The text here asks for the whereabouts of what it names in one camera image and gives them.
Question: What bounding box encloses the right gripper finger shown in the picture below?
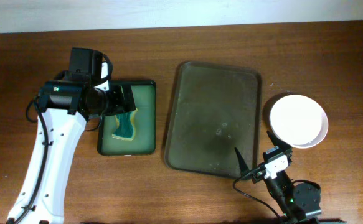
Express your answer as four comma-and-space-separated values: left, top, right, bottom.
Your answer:
266, 131, 286, 153
234, 147, 250, 174

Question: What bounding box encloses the white plate top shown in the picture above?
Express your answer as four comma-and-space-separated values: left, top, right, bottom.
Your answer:
269, 95, 329, 149

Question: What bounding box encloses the green and yellow sponge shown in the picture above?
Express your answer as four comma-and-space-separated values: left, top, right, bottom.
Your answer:
112, 108, 138, 141

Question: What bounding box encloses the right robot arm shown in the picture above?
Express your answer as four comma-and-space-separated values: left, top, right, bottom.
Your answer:
232, 132, 322, 223

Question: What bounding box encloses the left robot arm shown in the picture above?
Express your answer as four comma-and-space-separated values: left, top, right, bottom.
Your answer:
6, 47, 136, 223

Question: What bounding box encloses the small dark green tray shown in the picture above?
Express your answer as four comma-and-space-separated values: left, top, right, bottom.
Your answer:
97, 80, 156, 156

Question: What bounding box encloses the large brown serving tray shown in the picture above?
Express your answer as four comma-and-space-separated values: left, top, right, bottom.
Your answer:
164, 61, 262, 179

